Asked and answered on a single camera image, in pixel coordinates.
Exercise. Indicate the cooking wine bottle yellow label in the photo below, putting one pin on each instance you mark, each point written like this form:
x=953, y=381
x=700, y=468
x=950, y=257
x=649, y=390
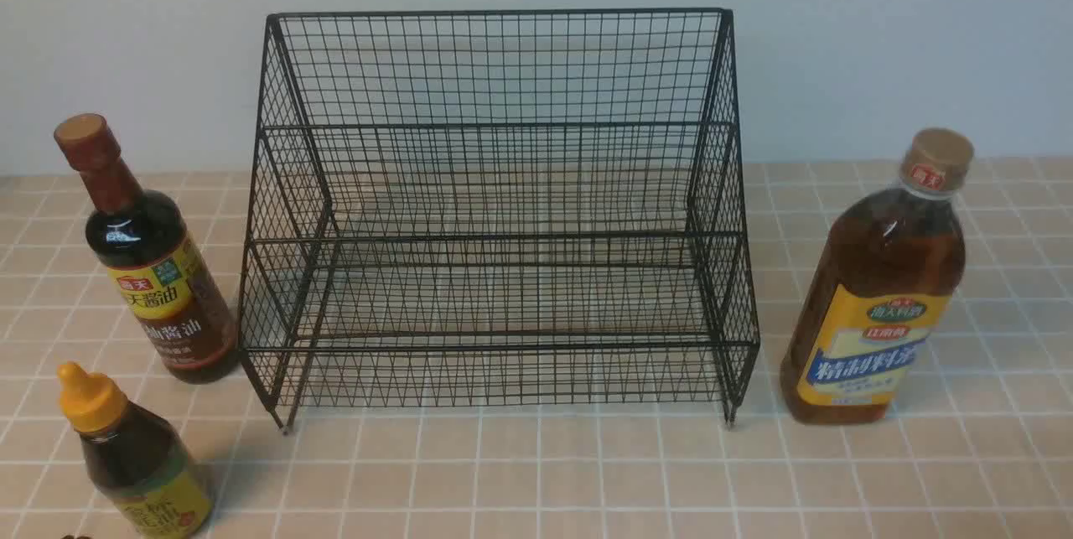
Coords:
x=885, y=277

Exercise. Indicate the soy sauce bottle brown cap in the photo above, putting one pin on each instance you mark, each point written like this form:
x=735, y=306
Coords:
x=147, y=250

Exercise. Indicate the small bottle yellow cap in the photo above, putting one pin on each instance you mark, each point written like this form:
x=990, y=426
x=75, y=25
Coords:
x=135, y=458

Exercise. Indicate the black wire mesh rack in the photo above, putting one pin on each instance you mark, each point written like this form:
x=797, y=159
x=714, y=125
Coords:
x=498, y=208

